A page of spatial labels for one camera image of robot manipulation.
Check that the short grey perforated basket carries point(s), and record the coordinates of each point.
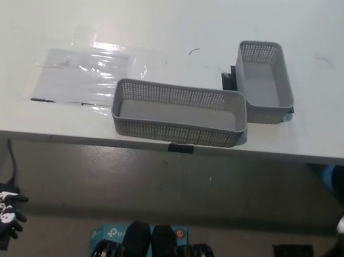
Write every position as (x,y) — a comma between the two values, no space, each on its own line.
(261,84)

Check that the long grey perforated basket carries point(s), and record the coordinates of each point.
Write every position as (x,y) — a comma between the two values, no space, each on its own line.
(177,114)

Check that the clear film over grey sheet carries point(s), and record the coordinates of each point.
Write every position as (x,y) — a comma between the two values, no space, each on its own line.
(77,78)

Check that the black patch mat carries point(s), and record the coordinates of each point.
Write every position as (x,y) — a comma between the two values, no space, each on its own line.
(228,80)

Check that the teal tp-link box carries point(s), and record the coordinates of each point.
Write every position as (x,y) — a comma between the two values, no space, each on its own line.
(110,232)

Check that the blue object under table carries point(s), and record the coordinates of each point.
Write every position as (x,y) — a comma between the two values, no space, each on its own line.
(326,177)

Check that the black tape strip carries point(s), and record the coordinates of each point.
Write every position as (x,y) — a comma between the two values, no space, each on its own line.
(181,148)

